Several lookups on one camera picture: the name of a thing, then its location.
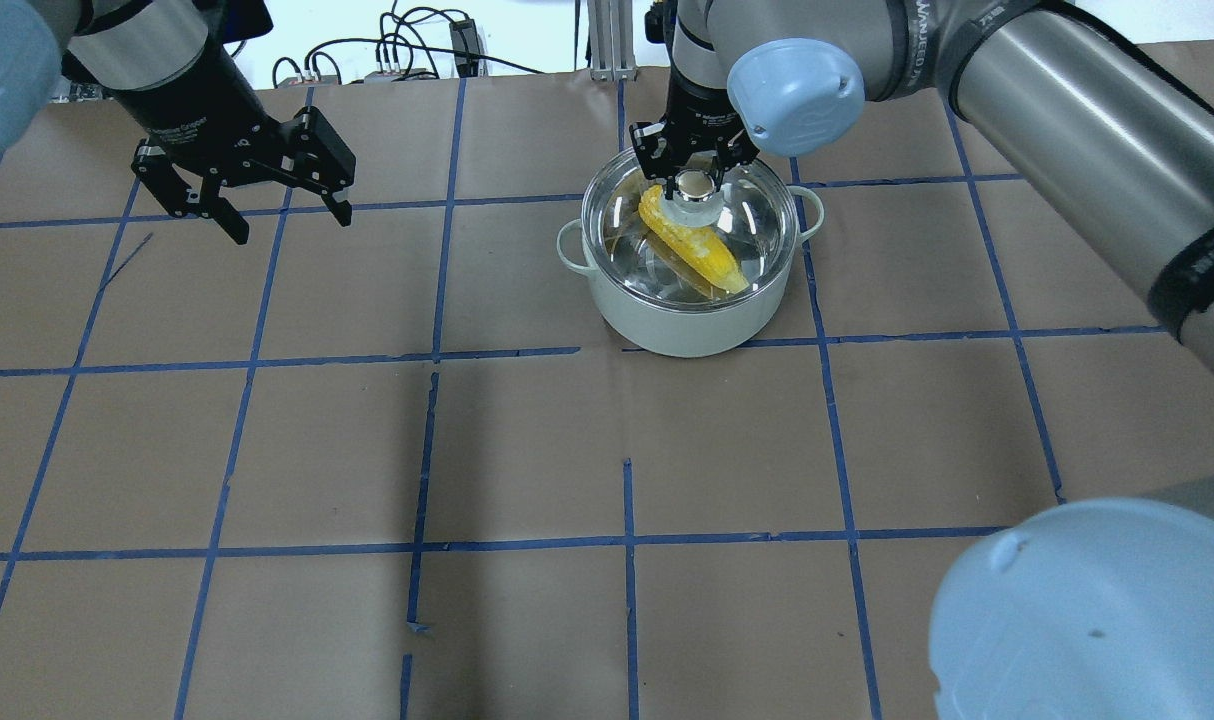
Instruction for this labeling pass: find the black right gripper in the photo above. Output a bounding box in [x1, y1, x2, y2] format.
[631, 76, 758, 199]

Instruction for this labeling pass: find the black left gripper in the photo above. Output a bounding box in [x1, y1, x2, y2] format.
[132, 45, 356, 246]

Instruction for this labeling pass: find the yellow corn cob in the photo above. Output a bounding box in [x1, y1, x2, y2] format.
[639, 185, 750, 293]

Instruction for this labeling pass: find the glass pot lid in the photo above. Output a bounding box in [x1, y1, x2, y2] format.
[579, 151, 815, 313]

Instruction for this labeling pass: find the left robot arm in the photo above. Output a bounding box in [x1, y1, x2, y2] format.
[0, 1, 356, 245]

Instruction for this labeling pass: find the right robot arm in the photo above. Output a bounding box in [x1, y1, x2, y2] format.
[630, 1, 1214, 719]

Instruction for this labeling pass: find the pale green cooking pot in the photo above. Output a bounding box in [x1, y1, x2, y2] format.
[556, 149, 826, 357]

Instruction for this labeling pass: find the aluminium frame post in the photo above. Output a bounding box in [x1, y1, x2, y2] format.
[588, 0, 636, 83]

